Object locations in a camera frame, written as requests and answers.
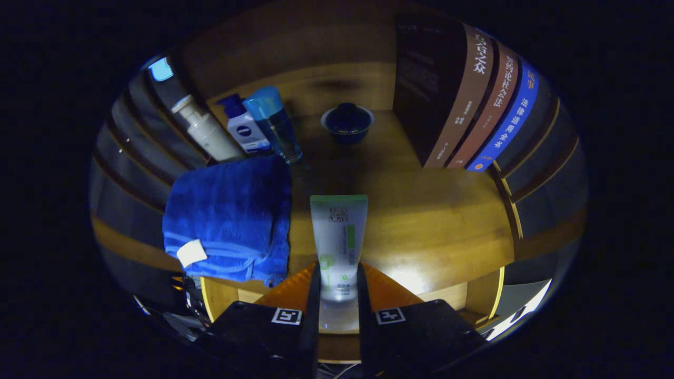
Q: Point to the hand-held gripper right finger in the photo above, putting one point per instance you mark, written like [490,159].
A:
[364,326]

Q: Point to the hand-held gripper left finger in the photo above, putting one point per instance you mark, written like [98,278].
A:
[313,326]

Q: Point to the white and green tube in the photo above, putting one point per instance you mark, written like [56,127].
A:
[338,237]

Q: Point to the wooden countertop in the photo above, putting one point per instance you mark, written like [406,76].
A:
[421,221]

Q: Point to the wooden cabinet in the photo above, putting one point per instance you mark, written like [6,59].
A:
[326,79]

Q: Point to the blue folded towel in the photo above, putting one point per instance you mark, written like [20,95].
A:
[226,210]

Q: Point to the teal blue bottle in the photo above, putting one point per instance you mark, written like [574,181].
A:
[276,126]

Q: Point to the blue lidded teacup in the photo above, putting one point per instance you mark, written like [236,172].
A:
[347,122]

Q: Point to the white bottle with blue cap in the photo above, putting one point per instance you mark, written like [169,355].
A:
[245,129]

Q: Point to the white pump bottle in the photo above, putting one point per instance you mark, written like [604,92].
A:
[208,131]

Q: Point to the reddish brown book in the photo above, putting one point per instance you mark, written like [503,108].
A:
[487,121]

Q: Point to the blue book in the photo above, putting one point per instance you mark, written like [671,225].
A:
[508,126]

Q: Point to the dark brown book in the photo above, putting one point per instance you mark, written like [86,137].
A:
[463,95]

